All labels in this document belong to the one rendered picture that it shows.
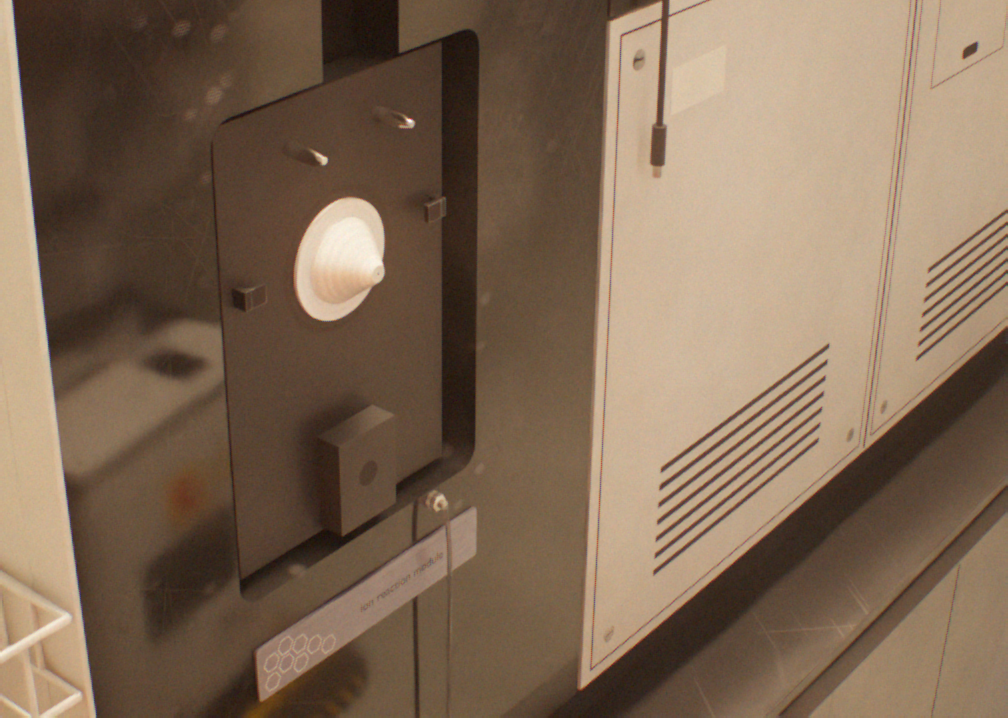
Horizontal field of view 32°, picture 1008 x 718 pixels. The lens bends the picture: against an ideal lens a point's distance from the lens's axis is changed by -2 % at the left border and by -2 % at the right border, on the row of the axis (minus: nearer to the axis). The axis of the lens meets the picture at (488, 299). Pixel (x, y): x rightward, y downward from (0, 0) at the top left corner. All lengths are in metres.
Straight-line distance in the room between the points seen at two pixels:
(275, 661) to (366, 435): 0.13
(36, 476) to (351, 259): 0.19
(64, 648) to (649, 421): 0.47
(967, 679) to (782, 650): 0.43
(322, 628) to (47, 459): 0.23
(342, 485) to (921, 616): 0.77
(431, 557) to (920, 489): 0.69
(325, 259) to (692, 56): 0.32
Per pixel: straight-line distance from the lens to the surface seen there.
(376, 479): 0.93
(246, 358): 0.84
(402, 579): 0.99
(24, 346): 0.75
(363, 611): 0.97
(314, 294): 0.86
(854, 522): 1.54
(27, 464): 0.79
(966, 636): 1.72
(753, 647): 1.38
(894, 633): 1.52
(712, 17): 1.08
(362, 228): 0.86
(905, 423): 1.66
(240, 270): 0.82
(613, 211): 1.04
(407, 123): 0.85
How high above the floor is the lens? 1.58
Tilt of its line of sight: 27 degrees down
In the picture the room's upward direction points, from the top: 1 degrees clockwise
